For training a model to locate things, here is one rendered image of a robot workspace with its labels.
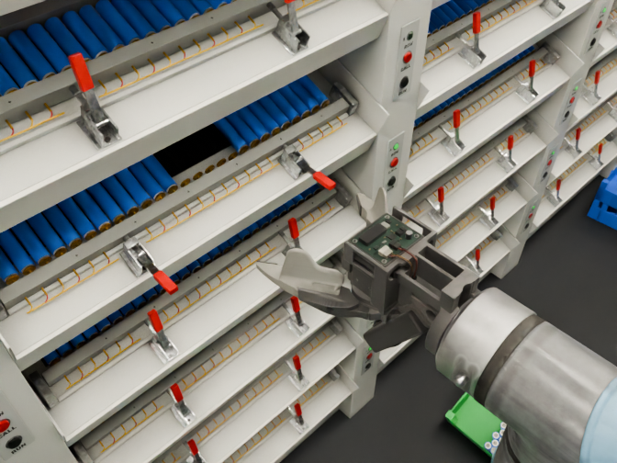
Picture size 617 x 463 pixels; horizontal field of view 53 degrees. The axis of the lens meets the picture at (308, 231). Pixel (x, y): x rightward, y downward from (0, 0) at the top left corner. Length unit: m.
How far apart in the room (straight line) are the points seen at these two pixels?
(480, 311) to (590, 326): 1.55
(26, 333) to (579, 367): 0.58
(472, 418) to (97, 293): 1.20
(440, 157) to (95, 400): 0.78
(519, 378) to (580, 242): 1.80
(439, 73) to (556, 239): 1.24
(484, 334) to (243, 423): 0.88
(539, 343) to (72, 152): 0.47
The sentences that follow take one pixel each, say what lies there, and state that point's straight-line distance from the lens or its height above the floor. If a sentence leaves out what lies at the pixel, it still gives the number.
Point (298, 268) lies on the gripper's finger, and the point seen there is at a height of 1.09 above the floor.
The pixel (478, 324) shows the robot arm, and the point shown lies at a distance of 0.53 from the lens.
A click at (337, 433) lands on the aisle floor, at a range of 1.72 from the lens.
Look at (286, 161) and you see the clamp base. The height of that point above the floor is 0.97.
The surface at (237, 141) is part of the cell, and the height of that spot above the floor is 1.00.
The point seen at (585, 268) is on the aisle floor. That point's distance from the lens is 2.23.
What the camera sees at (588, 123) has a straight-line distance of 2.19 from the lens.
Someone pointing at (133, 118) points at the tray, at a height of 1.15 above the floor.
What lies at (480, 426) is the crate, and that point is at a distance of 1.76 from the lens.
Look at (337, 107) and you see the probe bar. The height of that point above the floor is 0.99.
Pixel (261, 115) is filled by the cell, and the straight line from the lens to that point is 0.94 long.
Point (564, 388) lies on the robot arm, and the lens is 0.52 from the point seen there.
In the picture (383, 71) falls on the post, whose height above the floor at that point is 1.06.
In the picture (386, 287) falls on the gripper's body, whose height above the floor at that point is 1.11.
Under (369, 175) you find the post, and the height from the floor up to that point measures 0.85.
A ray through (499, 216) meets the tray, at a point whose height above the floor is 0.35.
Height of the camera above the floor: 1.55
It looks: 46 degrees down
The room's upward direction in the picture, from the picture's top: straight up
